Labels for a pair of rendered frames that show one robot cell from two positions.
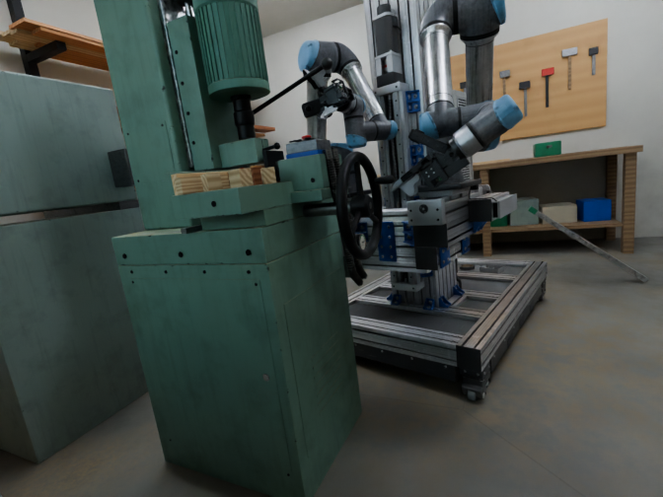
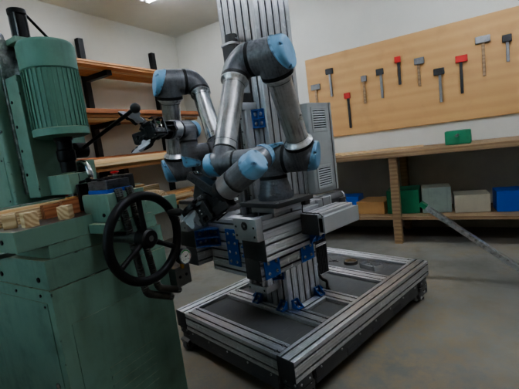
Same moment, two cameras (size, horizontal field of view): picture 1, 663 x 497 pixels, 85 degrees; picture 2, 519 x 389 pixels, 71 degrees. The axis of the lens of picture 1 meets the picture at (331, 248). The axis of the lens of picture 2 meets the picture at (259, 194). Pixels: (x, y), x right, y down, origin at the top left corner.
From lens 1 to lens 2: 0.60 m
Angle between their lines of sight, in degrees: 7
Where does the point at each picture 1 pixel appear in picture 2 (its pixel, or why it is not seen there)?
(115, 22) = not seen: outside the picture
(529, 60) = (442, 48)
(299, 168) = (95, 204)
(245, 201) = (22, 243)
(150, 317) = not seen: outside the picture
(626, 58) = not seen: outside the picture
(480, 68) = (282, 104)
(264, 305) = (52, 325)
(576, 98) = (492, 84)
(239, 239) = (32, 268)
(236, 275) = (34, 297)
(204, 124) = (32, 161)
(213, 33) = (30, 92)
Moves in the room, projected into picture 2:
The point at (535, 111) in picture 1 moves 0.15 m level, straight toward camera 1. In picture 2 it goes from (450, 97) to (448, 96)
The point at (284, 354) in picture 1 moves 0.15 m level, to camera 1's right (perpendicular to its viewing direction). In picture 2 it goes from (70, 368) to (118, 365)
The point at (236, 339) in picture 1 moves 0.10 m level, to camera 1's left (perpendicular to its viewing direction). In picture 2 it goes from (39, 350) to (9, 353)
